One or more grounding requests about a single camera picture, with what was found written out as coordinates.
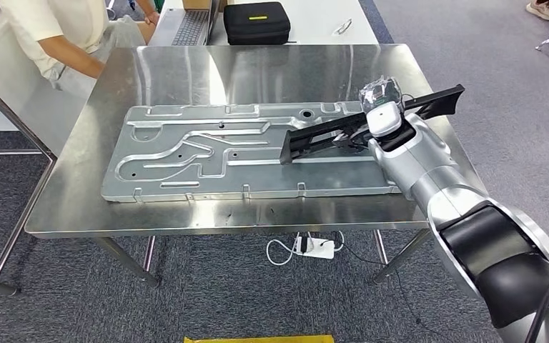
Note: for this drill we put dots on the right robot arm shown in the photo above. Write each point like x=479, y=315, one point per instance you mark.
x=421, y=165

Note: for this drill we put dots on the silver laptop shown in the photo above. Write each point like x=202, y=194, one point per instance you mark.
x=189, y=28

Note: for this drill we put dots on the brown cardboard box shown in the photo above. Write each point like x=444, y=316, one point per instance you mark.
x=196, y=4

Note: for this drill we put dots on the white power strip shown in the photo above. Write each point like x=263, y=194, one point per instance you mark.
x=319, y=249

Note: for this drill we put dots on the stamped sheet metal panel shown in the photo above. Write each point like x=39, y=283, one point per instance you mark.
x=255, y=175

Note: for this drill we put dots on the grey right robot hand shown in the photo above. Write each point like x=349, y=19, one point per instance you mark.
x=381, y=92

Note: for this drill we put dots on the stainless steel workbench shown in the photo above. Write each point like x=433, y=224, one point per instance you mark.
x=255, y=71

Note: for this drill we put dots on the yellow floor tape square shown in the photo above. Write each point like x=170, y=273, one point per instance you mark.
x=255, y=339

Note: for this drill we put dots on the small shiny metal object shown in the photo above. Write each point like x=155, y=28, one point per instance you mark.
x=343, y=26

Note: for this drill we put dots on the black zip case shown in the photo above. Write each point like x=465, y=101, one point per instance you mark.
x=255, y=31

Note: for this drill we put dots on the black plastic panel part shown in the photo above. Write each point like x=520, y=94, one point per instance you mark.
x=312, y=137

